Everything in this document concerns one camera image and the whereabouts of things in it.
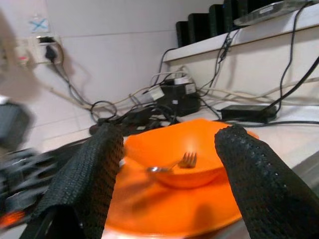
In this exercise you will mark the steel fork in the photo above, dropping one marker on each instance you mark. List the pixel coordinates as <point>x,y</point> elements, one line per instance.
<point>188,160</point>

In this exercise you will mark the blue tape cross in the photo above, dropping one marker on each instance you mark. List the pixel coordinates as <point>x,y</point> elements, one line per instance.
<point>39,25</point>

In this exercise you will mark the black power adapter brick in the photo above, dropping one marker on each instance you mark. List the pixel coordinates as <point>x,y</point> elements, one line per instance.
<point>249,112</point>

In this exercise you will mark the orange bowl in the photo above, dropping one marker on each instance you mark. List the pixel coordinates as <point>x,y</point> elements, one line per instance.
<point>174,139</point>

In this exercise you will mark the orange plate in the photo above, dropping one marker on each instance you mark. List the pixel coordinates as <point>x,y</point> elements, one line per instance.
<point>162,211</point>

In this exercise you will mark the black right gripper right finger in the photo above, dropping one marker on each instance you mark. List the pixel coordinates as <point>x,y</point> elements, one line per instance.
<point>269,194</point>

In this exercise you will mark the white wall outlet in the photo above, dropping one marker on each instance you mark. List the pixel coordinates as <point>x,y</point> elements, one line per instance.
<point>27,49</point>

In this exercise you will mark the black charger block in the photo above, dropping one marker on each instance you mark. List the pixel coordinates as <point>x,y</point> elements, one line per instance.
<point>184,102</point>

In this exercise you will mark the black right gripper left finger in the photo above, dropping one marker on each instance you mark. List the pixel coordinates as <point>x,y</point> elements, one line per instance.
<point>82,186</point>

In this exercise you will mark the black wall plug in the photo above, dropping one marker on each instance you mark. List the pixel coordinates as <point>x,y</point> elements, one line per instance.
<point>51,53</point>

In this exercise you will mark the black power strip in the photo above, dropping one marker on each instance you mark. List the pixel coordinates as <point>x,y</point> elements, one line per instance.
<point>30,169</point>

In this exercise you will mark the white wall shelf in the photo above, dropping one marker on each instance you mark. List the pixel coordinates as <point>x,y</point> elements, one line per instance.
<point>261,44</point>

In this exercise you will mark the black box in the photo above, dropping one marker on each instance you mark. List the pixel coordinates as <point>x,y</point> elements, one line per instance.
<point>199,28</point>
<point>182,35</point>
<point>230,15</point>
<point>216,21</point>

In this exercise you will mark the steel tray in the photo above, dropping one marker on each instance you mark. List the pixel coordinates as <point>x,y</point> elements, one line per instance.
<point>269,11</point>

